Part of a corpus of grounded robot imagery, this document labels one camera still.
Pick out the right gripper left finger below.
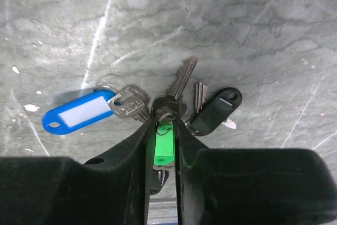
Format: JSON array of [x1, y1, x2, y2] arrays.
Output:
[[1, 118, 156, 224]]

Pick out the black key fob upper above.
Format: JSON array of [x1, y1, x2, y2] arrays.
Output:
[[189, 87, 243, 136]]

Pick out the small silver key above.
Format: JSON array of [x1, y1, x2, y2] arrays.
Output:
[[194, 82, 208, 116]]

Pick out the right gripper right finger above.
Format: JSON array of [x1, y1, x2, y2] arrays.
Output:
[[173, 119, 336, 224]]

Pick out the green key tag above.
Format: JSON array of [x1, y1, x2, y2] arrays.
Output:
[[154, 124, 174, 167]]

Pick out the blue key tag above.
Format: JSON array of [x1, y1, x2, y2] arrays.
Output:
[[42, 90, 115, 135]]

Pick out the silver key with DAPA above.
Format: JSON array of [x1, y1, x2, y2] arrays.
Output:
[[108, 84, 151, 123]]

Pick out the silver key centre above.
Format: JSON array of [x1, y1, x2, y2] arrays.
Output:
[[151, 56, 197, 120]]

